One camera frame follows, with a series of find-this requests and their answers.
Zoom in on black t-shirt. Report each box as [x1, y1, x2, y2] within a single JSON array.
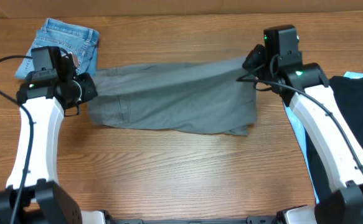
[[306, 73, 363, 202]]

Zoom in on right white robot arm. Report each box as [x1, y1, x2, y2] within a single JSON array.
[[238, 44, 363, 223]]

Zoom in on light blue garment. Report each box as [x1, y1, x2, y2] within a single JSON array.
[[285, 85, 363, 192]]

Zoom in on folded blue denim shorts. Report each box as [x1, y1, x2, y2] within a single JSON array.
[[30, 18, 100, 77]]

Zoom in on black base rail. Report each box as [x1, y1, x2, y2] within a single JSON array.
[[105, 215, 286, 224]]

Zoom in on grey shorts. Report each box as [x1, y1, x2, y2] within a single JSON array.
[[87, 57, 257, 135]]

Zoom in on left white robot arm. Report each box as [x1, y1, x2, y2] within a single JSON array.
[[0, 73, 111, 224]]

